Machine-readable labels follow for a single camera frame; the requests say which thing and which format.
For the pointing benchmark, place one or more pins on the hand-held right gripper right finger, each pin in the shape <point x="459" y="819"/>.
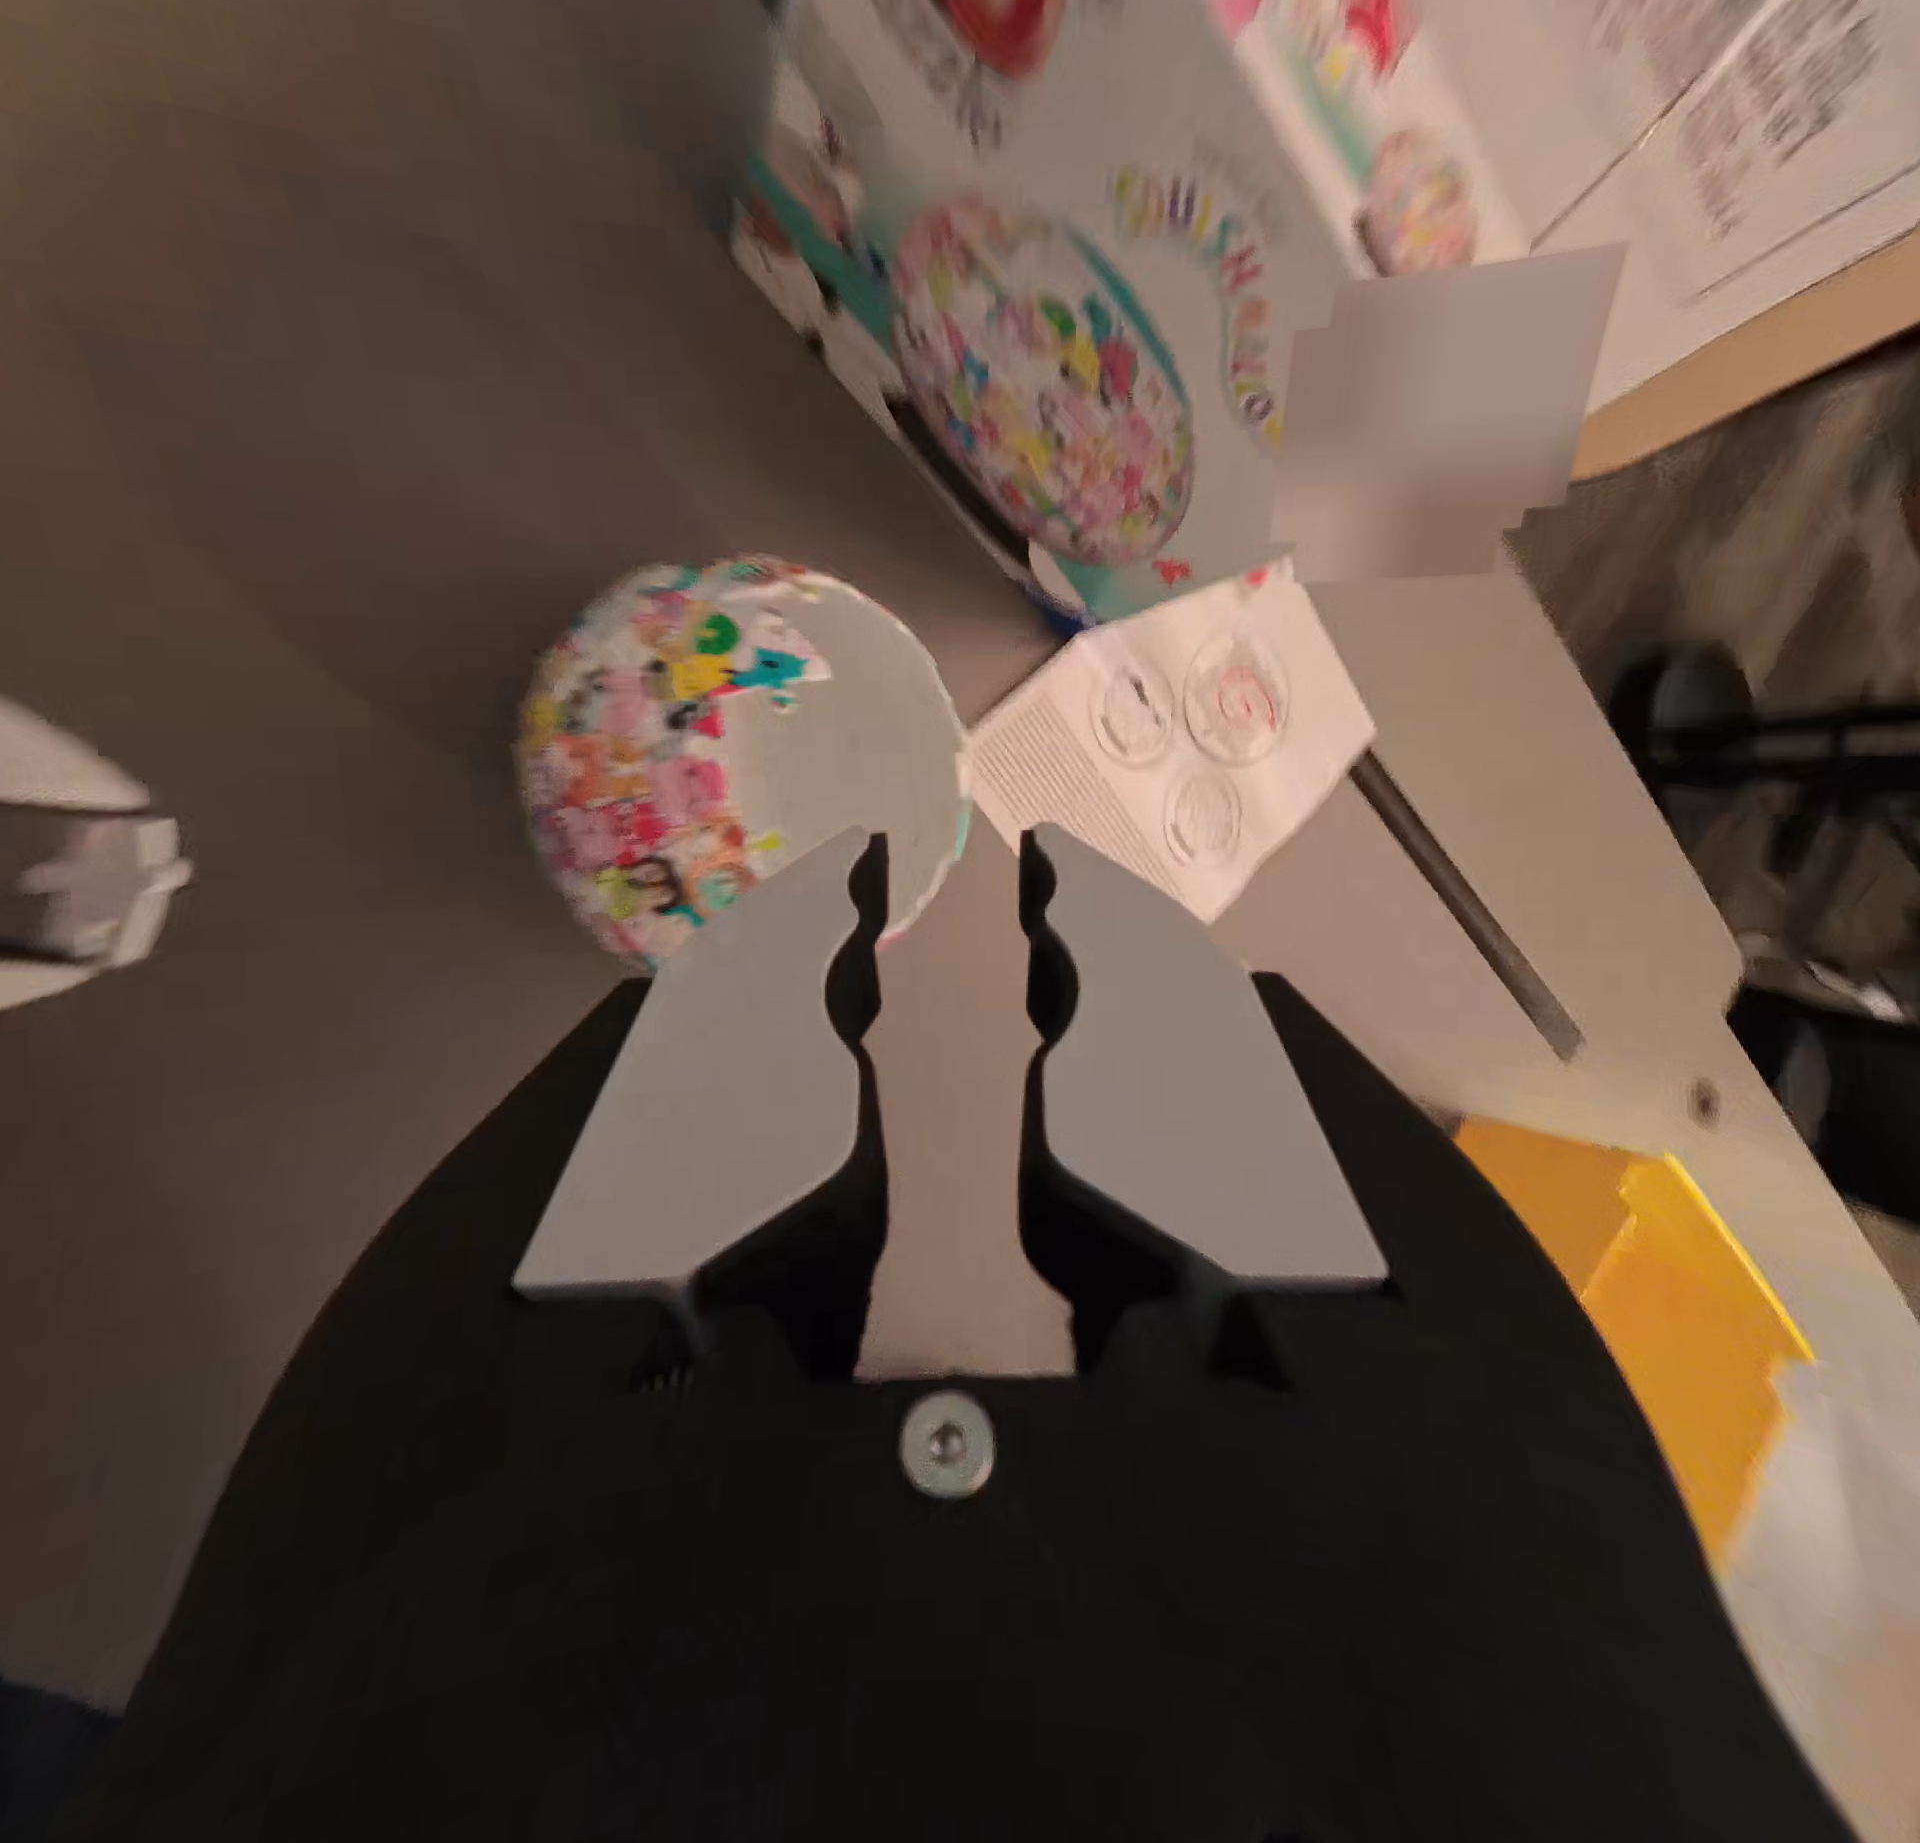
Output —
<point x="1185" y="1125"/>

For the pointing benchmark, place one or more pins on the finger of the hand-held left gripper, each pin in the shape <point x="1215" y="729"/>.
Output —
<point x="60" y="771"/>
<point x="105" y="885"/>

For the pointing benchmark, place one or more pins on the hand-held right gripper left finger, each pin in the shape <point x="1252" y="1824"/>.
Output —
<point x="704" y="1125"/>

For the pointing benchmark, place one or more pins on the colourful puzzle ball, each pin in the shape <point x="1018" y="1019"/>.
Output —
<point x="645" y="765"/>

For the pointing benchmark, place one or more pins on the printed puzzle box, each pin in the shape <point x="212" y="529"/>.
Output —
<point x="1080" y="119"/>

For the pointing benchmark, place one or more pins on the white paper leaflet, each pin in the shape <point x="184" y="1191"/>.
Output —
<point x="1080" y="779"/>

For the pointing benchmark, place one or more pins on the yellow plastic bin stack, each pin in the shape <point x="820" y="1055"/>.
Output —
<point x="1651" y="1305"/>

